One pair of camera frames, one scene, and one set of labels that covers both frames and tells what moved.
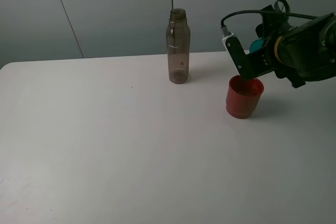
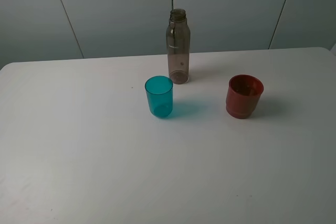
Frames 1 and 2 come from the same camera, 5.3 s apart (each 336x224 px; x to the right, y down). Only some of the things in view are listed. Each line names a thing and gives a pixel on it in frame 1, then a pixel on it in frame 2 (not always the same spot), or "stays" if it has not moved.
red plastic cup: x=243 y=96 stays
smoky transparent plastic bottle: x=178 y=32 stays
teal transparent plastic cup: x=255 y=45 to x=159 y=89
